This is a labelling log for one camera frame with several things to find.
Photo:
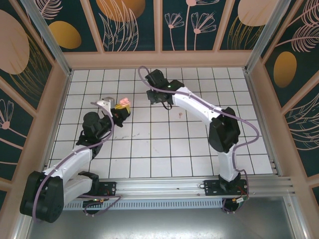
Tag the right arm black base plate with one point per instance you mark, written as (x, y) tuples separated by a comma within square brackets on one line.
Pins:
[(211, 188)]

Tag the pink earbud charging case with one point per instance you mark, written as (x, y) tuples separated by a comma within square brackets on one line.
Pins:
[(124, 101)]

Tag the aluminium mounting rail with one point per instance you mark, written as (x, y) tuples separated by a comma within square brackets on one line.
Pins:
[(154, 185)]

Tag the aluminium frame post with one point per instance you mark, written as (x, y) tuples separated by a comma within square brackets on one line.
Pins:
[(261, 42), (49, 42)]

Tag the grey metal sheet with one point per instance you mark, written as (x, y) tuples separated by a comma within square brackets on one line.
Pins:
[(159, 224)]

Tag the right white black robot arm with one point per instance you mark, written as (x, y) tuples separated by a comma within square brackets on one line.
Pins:
[(197, 102)]

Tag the small green circuit board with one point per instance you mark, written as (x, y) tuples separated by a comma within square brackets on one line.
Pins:
[(239, 200)]

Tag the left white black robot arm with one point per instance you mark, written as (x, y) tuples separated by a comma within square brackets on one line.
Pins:
[(74, 161)]

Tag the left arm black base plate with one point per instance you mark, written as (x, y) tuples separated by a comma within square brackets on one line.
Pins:
[(109, 188)]

